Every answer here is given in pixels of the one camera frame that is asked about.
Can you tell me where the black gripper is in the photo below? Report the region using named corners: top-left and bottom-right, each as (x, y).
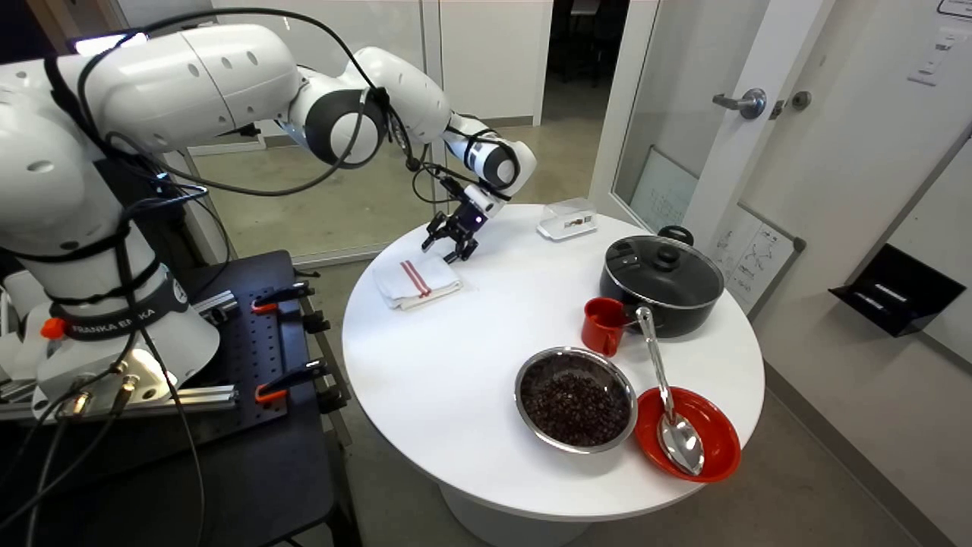
top-left (422, 184), bottom-right (495, 264)

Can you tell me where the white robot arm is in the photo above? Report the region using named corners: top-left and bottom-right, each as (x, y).
top-left (0, 23), bottom-right (536, 395)

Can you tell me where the clear plastic container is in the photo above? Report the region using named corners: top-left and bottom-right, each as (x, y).
top-left (536, 209), bottom-right (596, 242)

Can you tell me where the red mug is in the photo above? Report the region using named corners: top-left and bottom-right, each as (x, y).
top-left (581, 298), bottom-right (629, 356)

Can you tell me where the steel bowl with beans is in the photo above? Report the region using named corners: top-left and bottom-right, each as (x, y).
top-left (513, 346), bottom-right (638, 454)

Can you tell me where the black pot with lid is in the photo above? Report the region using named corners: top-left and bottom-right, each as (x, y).
top-left (597, 224), bottom-right (726, 338)

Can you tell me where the black robot cart with clamps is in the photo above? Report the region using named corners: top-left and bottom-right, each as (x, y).
top-left (0, 253), bottom-right (363, 547)

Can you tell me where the large metal spoon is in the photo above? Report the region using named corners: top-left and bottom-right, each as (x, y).
top-left (634, 305), bottom-right (705, 478)

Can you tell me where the white door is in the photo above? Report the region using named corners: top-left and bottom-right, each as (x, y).
top-left (589, 0), bottom-right (836, 249)

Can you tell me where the red plate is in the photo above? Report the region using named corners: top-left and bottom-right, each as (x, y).
top-left (633, 384), bottom-right (742, 483)

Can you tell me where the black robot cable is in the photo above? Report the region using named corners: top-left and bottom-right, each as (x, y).
top-left (41, 7), bottom-right (480, 205)

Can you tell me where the small whiteboard leaning on wall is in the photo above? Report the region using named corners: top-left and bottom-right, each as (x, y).
top-left (713, 205), bottom-right (806, 311)

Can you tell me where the silver door handle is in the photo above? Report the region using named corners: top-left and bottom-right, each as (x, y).
top-left (713, 89), bottom-right (770, 120)

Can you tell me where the black wall file holder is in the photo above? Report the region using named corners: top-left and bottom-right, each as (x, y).
top-left (836, 242), bottom-right (967, 338)

